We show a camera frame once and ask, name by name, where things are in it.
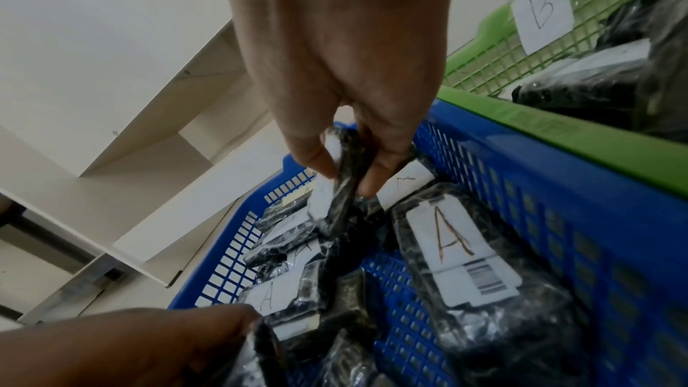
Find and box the white paper label B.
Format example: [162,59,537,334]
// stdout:
[510,0,576,57]

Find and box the green plastic mesh basket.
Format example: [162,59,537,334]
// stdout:
[437,0,688,197]

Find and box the person's left hand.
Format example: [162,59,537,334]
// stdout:
[0,303,265,387]

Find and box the person's right hand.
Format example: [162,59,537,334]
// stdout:
[214,0,464,199]

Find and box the black item packet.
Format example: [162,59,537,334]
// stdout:
[322,125,378,242]
[230,318,289,387]

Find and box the white shelf unit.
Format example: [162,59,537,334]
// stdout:
[0,0,286,289]

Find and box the blue plastic mesh basket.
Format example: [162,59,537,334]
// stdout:
[166,98,688,387]

